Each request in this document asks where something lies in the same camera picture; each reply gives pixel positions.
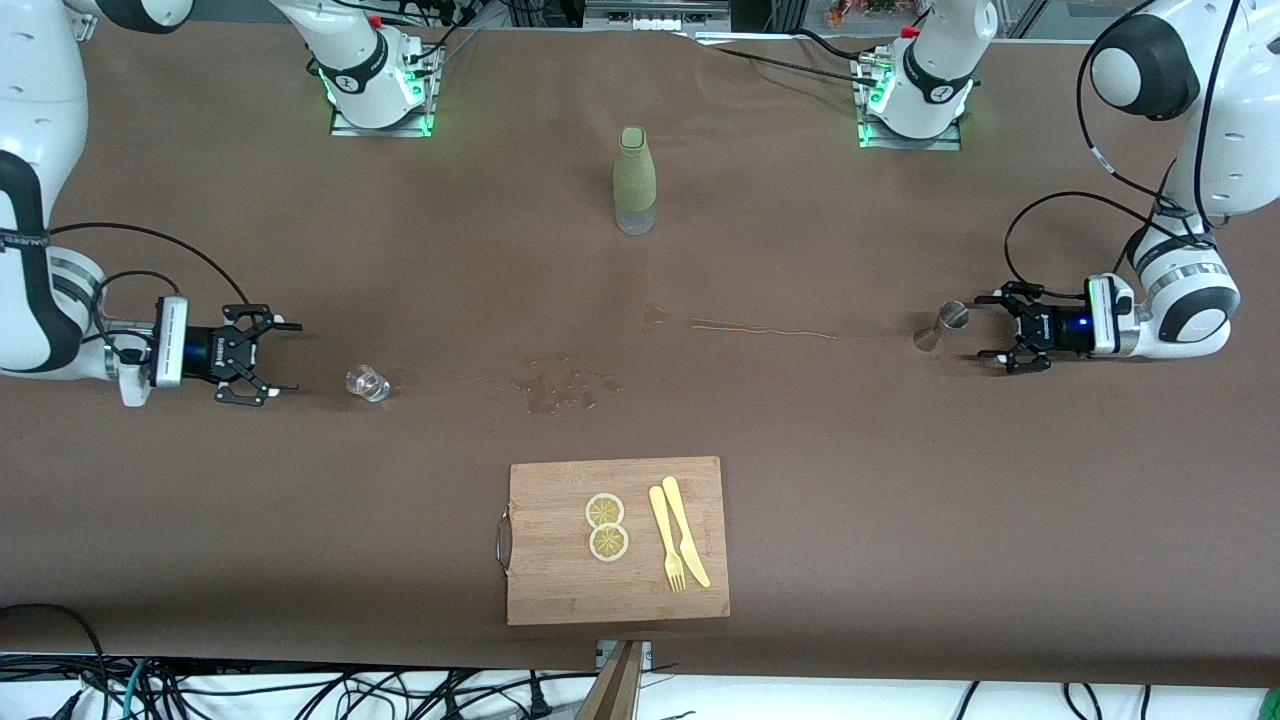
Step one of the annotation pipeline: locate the yellow plastic knife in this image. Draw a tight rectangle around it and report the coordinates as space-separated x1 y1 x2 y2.
661 476 712 589

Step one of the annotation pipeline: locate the metal bracket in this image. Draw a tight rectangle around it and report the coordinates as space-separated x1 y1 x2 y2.
597 640 653 673

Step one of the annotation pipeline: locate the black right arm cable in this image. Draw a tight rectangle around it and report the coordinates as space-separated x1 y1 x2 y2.
45 222 256 366

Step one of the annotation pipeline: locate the thick black cable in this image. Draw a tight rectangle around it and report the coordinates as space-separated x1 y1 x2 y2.
0 603 111 720

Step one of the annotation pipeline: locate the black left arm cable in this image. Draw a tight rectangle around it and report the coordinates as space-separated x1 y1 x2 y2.
1004 0 1246 301

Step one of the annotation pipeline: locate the green sleeved glass bottle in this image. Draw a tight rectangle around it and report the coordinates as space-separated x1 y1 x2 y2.
613 126 658 237

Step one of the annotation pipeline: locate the wooden cutting board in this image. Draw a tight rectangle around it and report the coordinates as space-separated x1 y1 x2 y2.
497 456 731 627

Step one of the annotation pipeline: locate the grey power strip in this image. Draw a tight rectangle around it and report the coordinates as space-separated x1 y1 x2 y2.
585 0 731 31

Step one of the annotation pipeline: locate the yellow plastic fork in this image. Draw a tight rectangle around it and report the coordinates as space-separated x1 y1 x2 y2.
648 485 688 593

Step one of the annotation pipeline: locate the brown table cover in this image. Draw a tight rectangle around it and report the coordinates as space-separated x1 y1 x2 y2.
0 20 1280 691

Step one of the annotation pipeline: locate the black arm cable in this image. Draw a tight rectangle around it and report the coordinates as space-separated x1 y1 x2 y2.
45 222 256 366
1004 0 1246 301

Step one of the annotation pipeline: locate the scattered liquid spill puddle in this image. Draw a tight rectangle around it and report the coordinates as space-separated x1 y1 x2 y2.
512 352 621 414

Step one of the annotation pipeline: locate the steel double jigger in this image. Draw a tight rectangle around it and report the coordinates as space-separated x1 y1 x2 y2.
913 300 970 353

